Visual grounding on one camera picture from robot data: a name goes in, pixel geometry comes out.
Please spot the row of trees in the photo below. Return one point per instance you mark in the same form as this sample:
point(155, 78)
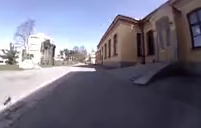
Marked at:
point(75, 54)

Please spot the bare tree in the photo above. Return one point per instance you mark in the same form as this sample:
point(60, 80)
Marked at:
point(24, 31)

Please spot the yellow building with dark windows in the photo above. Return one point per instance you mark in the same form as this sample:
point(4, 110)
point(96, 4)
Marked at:
point(124, 43)

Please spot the dark evergreen tree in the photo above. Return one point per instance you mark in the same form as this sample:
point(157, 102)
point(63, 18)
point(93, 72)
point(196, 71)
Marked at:
point(10, 55)

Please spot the white multi-storey building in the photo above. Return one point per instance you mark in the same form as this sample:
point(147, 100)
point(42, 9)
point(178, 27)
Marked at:
point(35, 46)

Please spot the grass strip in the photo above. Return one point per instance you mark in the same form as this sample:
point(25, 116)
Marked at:
point(1, 67)

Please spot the pale boulder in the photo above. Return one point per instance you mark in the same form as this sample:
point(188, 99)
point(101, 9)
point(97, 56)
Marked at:
point(28, 64)

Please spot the pale building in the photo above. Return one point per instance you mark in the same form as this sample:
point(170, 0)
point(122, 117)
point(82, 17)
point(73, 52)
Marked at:
point(92, 57)

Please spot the pale stone slab edge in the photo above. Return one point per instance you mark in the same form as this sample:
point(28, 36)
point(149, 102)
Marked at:
point(151, 76)

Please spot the grey asphalt road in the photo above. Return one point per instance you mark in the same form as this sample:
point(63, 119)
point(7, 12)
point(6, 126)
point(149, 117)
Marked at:
point(88, 100)

